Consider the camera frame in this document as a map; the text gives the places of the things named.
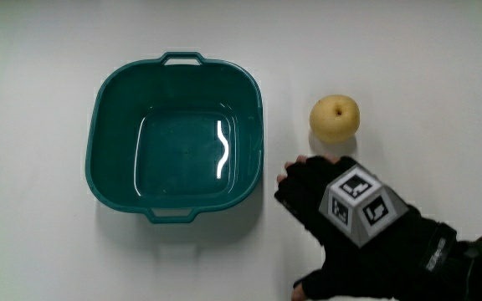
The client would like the green plastic basin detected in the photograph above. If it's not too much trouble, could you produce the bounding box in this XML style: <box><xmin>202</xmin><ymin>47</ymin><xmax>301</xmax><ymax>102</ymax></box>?
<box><xmin>84</xmin><ymin>51</ymin><xmax>265</xmax><ymax>225</ymax></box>

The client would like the person's right hand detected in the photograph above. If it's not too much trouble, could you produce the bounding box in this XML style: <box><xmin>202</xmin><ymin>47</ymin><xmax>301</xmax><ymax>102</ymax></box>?
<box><xmin>274</xmin><ymin>154</ymin><xmax>459</xmax><ymax>301</ymax></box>

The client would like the person's right forearm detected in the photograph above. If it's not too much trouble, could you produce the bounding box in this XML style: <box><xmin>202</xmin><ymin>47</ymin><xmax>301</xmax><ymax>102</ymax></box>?
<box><xmin>440</xmin><ymin>226</ymin><xmax>482</xmax><ymax>301</ymax></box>

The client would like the white desk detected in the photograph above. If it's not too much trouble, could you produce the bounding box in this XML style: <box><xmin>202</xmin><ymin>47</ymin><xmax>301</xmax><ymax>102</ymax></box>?
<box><xmin>0</xmin><ymin>0</ymin><xmax>482</xmax><ymax>301</ymax></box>

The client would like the yellow pear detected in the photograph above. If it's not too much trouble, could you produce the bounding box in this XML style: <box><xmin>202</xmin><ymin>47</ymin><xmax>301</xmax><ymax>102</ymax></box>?
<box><xmin>309</xmin><ymin>94</ymin><xmax>361</xmax><ymax>145</ymax></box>

